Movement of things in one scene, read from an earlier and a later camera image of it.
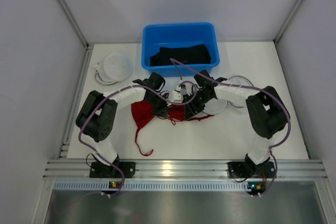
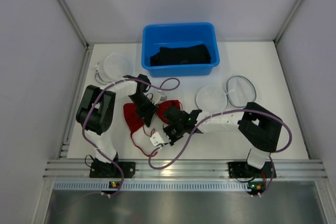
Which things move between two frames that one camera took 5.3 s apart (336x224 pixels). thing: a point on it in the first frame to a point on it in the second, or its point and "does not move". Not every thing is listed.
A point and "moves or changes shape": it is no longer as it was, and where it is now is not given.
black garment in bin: (193, 54) does not move
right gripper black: (191, 110) to (174, 129)
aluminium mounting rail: (64, 169) does not move
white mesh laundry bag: (113, 68) does not move
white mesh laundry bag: (235, 96) does not move
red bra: (142, 112) moves or changes shape
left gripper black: (160, 109) to (146, 110)
